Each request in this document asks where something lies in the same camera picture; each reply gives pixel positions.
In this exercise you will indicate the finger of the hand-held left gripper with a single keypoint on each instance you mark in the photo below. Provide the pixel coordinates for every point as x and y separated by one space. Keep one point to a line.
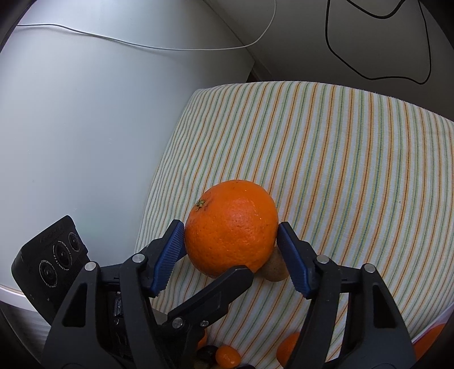
216 294

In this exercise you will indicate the dark purple plum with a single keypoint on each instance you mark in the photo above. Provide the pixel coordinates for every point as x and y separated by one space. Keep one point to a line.
207 354

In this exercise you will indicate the small orange kumquat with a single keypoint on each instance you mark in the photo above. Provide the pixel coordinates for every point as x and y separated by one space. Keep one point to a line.
227 356

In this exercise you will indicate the brown kiwi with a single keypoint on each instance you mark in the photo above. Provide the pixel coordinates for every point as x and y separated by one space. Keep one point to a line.
275 269

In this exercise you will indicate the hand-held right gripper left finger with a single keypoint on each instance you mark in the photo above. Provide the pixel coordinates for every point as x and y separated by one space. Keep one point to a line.
170 257

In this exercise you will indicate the mandarin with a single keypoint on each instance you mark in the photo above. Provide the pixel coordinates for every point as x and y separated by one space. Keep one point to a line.
286 349
202 339

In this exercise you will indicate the large orange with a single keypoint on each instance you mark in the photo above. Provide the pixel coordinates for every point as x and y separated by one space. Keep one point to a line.
230 227

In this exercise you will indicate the white floral plate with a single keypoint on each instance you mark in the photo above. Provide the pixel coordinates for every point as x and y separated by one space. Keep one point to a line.
422 331

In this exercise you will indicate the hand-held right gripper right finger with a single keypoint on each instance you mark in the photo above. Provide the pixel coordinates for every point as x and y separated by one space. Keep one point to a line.
294 262

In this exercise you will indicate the striped tablecloth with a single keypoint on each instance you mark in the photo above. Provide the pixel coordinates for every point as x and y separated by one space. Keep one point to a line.
319 159

